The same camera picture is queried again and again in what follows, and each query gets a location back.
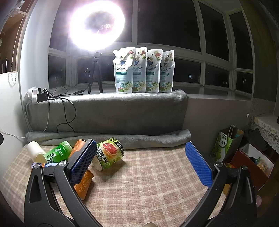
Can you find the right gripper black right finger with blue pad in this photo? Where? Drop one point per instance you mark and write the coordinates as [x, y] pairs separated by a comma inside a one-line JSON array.
[[230, 197]]

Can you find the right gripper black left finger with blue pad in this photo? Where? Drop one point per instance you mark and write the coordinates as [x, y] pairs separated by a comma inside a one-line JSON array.
[[41, 207]]

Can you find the white plastic cup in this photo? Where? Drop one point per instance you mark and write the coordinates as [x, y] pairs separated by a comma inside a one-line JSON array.
[[36, 152]]

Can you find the orange paper cup front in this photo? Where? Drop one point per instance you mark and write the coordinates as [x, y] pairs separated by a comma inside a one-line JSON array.
[[83, 186]]

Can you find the orange paper cup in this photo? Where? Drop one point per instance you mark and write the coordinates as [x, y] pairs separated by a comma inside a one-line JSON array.
[[83, 186], [78, 145]]

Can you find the orange paper cup rear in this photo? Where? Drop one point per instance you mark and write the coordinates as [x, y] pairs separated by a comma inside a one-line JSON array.
[[78, 145]]

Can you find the red cardboard box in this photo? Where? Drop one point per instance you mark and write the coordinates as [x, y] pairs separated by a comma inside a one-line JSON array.
[[259, 165]]

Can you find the rolled grey blanket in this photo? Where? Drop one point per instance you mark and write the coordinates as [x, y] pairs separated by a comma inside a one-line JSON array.
[[171, 139]]

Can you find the green paper shopping bag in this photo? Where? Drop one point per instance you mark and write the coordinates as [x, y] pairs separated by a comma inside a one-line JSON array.
[[227, 143]]

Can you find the plaid pink table cover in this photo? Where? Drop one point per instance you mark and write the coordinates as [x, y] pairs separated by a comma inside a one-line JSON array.
[[146, 185]]

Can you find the white lace cloth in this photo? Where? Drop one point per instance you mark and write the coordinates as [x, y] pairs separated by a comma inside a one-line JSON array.
[[268, 127]]

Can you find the black power adapter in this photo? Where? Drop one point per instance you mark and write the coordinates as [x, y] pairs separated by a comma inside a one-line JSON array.
[[42, 95]]

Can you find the white power strip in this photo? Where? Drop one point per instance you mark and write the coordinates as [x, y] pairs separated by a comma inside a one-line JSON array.
[[32, 94]]

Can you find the grey blanket on sill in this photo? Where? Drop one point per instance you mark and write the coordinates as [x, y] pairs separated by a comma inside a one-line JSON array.
[[136, 113]]

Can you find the white refill pouch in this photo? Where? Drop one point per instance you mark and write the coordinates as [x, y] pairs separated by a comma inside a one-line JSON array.
[[123, 63], [167, 72], [139, 70], [153, 70]]

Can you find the black light tripod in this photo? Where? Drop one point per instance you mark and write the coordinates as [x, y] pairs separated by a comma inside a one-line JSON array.
[[94, 73]]

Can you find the ring light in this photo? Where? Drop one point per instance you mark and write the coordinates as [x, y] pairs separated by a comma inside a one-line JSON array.
[[96, 25]]

